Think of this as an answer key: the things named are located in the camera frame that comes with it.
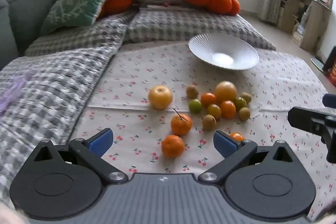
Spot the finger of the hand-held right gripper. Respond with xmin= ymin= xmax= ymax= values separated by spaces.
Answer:
xmin=287 ymin=106 xmax=336 ymax=164

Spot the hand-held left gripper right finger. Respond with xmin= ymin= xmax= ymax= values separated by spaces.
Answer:
xmin=198 ymin=130 xmax=296 ymax=184

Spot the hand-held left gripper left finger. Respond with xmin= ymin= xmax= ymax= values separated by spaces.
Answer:
xmin=33 ymin=127 xmax=129 ymax=185

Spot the small orange tangerine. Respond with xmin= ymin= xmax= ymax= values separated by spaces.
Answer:
xmin=229 ymin=132 xmax=245 ymax=142
xmin=201 ymin=92 xmax=216 ymax=107

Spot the yellow-green tangerine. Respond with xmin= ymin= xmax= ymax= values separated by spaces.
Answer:
xmin=207 ymin=104 xmax=222 ymax=119

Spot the orange cherry tomato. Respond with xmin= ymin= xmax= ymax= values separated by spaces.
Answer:
xmin=220 ymin=100 xmax=237 ymax=119

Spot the orange mandarin with stem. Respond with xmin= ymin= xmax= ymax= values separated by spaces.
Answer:
xmin=171 ymin=108 xmax=193 ymax=136

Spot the green cherry tomato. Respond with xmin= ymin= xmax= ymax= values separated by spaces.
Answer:
xmin=188 ymin=99 xmax=202 ymax=113

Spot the tan small tomato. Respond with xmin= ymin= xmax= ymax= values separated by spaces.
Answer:
xmin=186 ymin=85 xmax=199 ymax=99

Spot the yellow apple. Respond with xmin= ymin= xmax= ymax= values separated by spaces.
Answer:
xmin=148 ymin=85 xmax=173 ymax=110

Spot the white ribbed plate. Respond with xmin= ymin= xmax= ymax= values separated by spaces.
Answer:
xmin=188 ymin=33 xmax=260 ymax=71

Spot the red printed box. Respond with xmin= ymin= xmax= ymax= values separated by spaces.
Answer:
xmin=322 ymin=46 xmax=336 ymax=88

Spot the grey checked quilt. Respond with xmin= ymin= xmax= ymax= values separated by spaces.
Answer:
xmin=0 ymin=7 xmax=277 ymax=203

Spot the cherry print cloth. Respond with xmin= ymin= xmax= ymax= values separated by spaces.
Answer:
xmin=70 ymin=42 xmax=336 ymax=219

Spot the wooden shelf desk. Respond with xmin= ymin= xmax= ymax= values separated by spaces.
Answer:
xmin=277 ymin=0 xmax=332 ymax=51

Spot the plain orange cushion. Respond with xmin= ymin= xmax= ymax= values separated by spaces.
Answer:
xmin=98 ymin=0 xmax=135 ymax=18

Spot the green patterned pillow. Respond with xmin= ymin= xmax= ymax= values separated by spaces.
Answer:
xmin=39 ymin=0 xmax=116 ymax=36

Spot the grey-green sofa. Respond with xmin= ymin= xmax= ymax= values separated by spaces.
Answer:
xmin=0 ymin=0 xmax=69 ymax=69

